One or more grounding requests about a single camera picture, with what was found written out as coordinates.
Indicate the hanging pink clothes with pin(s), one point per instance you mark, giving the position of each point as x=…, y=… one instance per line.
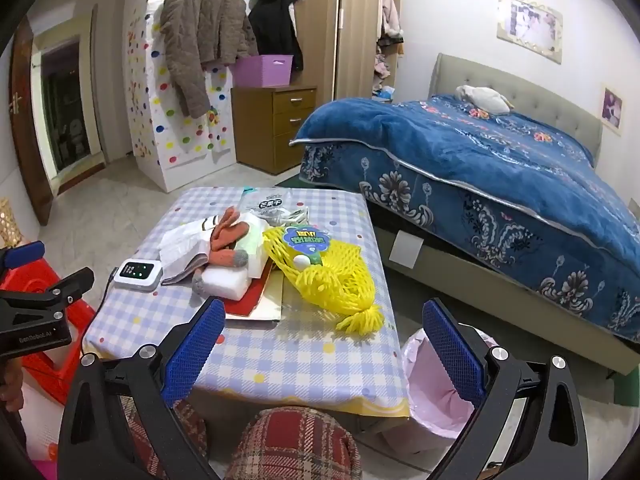
x=389, y=12

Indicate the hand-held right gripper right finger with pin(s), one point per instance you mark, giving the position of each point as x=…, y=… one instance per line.
x=452, y=355

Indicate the woven bamboo basket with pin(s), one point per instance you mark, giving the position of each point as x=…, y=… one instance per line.
x=6, y=222

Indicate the white cardboard sheet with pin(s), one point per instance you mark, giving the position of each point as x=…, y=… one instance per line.
x=271, y=307

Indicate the person's leg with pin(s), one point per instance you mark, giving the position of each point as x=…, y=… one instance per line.
x=185, y=425
x=300, y=447

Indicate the black coat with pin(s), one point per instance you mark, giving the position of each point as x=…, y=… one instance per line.
x=275, y=25

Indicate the person's left hand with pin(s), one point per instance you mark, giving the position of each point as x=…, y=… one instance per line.
x=10, y=385

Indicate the dark green mat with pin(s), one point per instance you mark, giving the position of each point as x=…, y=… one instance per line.
x=287, y=180

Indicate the clear crumpled snack packet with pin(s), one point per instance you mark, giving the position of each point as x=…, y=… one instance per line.
x=267, y=205

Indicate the white paper tag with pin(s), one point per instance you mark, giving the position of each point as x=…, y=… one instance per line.
x=406, y=251

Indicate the checked plastic tablecloth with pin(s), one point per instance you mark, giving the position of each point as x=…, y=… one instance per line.
x=280, y=360

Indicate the red envelope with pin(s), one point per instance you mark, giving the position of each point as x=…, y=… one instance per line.
x=247, y=303

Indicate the wooden nightstand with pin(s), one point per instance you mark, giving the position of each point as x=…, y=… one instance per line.
x=272, y=130

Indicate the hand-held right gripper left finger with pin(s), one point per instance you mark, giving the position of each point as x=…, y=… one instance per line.
x=195, y=347

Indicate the grey upholstered bed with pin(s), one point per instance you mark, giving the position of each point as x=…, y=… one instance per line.
x=525, y=285

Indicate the large wall poster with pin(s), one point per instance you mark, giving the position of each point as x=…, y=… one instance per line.
x=530, y=22

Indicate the person's left leg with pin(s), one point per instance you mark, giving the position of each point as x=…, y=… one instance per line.
x=185, y=425

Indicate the person's right leg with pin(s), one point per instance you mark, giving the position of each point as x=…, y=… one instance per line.
x=300, y=447

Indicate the pile of clothes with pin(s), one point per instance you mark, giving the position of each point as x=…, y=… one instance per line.
x=384, y=72

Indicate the white paper bag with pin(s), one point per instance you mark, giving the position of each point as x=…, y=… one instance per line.
x=182, y=247

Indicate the blue floral blanket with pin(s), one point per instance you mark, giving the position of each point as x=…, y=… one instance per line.
x=475, y=160

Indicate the white polka-dot wardrobe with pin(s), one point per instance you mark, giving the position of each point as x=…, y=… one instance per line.
x=170, y=145

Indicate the dark wooden door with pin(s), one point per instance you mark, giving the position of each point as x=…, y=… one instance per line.
x=27, y=135

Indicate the grey hanging jacket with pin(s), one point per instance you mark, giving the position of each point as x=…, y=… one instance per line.
x=200, y=35

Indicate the white device with green lights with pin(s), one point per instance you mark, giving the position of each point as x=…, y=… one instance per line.
x=137, y=274

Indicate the green box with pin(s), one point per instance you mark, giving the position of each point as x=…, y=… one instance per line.
x=629, y=387

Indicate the white foam block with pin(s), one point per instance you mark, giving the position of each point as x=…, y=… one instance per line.
x=225, y=282

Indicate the white pillow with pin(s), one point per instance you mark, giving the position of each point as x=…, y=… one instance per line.
x=485, y=97

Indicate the red plastic stool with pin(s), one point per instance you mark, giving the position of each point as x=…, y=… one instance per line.
x=50, y=370

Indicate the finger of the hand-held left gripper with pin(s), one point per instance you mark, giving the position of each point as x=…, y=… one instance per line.
x=60, y=292
x=20, y=256

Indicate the wooden wardrobe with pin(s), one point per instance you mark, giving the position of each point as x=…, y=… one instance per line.
x=350, y=35

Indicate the small wall poster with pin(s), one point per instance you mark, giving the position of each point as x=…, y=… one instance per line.
x=611, y=110

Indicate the purple plastic basket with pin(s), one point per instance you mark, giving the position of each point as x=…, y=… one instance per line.
x=262, y=70

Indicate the yellow foam net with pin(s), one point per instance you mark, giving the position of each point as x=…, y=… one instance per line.
x=320, y=282

